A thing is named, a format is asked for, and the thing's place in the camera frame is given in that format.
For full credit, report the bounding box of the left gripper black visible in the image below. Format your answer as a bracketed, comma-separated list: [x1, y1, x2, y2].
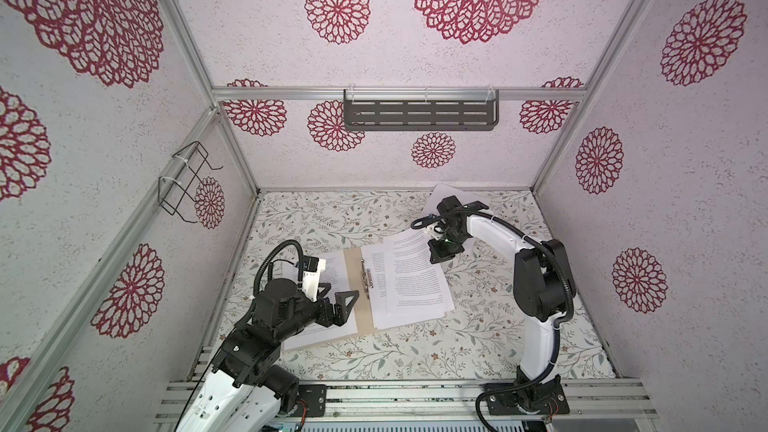
[277, 284, 359, 343]

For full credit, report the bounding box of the beige file folder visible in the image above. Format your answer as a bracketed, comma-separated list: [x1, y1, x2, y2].
[281, 245, 421, 352]

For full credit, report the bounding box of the printed paper sheet back wall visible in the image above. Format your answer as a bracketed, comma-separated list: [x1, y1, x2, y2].
[418, 184, 491, 218]

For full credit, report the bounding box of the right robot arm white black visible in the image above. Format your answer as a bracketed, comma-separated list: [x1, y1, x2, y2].
[410, 206, 577, 388]

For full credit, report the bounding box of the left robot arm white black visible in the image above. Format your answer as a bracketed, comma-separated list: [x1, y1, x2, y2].
[175, 278, 360, 431]

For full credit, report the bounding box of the chrome folder clip mechanism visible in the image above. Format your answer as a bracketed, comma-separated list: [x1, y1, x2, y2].
[360, 259, 374, 299]

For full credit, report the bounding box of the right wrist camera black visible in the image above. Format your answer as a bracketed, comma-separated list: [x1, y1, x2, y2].
[436, 195, 465, 217]

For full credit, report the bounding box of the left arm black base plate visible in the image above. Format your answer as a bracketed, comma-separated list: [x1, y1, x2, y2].
[281, 383, 328, 418]

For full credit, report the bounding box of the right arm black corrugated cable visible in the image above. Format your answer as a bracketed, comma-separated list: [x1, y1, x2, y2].
[410, 200, 577, 432]

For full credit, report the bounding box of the grey metal wall shelf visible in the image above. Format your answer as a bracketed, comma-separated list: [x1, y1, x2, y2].
[342, 90, 500, 132]

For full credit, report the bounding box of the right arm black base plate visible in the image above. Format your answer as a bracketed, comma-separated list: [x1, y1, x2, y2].
[483, 374, 570, 417]

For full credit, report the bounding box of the black wire wall rack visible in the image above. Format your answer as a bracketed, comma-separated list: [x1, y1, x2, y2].
[156, 140, 224, 228]

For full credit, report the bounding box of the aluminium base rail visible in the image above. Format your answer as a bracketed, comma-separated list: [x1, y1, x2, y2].
[152, 379, 661, 424]

